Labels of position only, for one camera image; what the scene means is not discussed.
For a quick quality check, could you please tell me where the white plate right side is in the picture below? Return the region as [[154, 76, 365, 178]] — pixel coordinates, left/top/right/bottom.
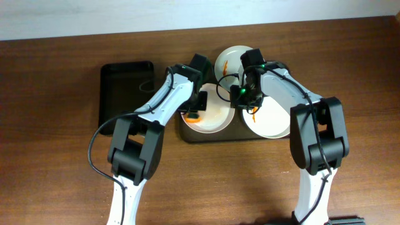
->
[[242, 97, 290, 139]]

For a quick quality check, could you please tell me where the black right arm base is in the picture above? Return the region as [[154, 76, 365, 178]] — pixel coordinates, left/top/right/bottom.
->
[[290, 212, 366, 225]]

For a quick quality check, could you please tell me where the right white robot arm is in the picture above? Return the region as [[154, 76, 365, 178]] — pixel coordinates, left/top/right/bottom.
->
[[230, 49, 349, 224]]

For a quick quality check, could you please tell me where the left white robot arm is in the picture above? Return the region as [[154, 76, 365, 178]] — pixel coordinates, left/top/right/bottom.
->
[[107, 54, 214, 224]]

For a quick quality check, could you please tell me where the white plate with stain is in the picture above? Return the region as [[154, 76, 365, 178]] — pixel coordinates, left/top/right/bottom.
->
[[214, 46, 252, 91]]

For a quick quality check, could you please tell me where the pinkish white plate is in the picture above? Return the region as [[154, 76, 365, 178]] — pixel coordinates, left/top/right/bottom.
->
[[181, 83, 235, 134]]

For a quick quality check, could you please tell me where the green and orange sponge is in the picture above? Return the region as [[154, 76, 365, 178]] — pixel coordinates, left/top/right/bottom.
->
[[183, 112, 202, 123]]

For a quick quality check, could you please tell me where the small black tray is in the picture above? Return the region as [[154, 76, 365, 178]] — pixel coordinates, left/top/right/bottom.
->
[[98, 61, 156, 125]]

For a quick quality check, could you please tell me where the large brown tray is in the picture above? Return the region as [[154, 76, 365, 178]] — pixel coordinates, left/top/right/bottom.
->
[[175, 62, 293, 144]]

